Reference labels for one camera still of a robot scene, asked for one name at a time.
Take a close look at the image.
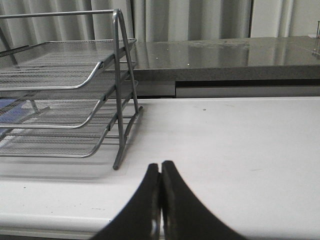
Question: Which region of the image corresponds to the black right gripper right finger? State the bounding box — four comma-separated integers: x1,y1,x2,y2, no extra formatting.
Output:
161,160,245,240

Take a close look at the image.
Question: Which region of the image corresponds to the mesh tray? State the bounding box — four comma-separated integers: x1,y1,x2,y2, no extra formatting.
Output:
0,108,117,158
0,38,138,91
0,80,139,130

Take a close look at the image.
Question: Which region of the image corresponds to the grey stone counter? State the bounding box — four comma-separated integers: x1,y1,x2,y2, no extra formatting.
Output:
132,36,320,82

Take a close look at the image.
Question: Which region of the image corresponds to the grey wire rack frame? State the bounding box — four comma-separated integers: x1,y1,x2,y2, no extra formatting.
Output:
0,9,141,169

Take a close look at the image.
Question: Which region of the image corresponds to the blue plastic tray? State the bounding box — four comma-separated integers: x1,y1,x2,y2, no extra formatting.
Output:
0,98,34,124

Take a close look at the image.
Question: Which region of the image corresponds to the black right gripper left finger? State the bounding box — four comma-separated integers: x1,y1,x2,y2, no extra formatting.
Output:
91,163,160,240

